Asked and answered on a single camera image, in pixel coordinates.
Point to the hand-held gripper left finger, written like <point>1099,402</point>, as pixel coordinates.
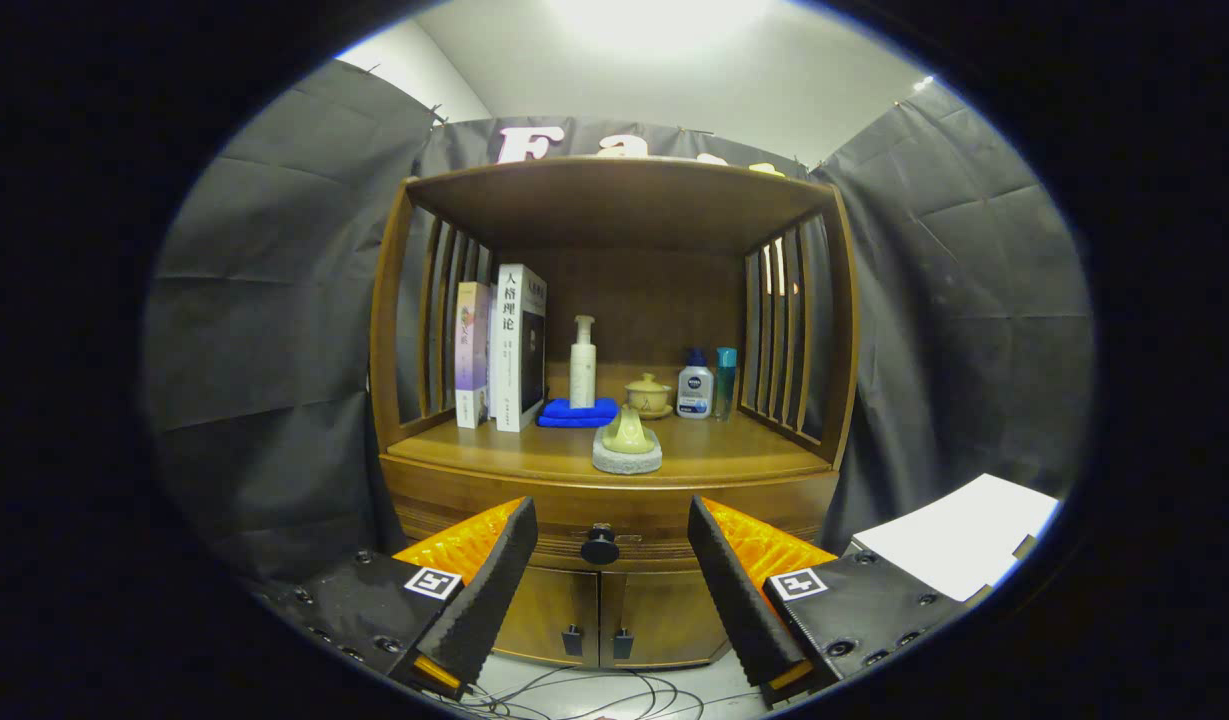
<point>494,580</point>

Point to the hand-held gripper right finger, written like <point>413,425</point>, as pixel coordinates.
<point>739,590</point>

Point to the black drawer knob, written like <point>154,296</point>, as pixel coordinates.
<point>600,546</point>

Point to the wooden drawer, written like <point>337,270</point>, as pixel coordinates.
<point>644,520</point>

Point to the pale green ornament grey base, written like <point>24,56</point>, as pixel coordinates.
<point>627,440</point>

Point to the wooden cabinet door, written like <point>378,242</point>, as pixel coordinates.
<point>544,610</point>
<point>669,615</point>

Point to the wooden countertop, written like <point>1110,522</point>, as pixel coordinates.
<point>534,455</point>

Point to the wooden cabinet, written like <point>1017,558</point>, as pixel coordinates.
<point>614,200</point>

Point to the blue folded cloth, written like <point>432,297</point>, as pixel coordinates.
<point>577,412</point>

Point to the white bottle blue cap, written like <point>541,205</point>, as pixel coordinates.
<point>695,385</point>

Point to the slim teal bottle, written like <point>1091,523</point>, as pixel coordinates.
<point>725,380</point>

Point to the yellow lidded teacup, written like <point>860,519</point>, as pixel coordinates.
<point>649,393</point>

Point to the purple book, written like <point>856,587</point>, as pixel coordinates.
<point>471,350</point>

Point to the white pump bottle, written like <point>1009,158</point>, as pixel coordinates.
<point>582,365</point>

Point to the thick white book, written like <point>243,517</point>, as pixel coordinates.
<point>519,345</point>

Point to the black backdrop cloth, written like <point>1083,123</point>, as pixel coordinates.
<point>264,330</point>

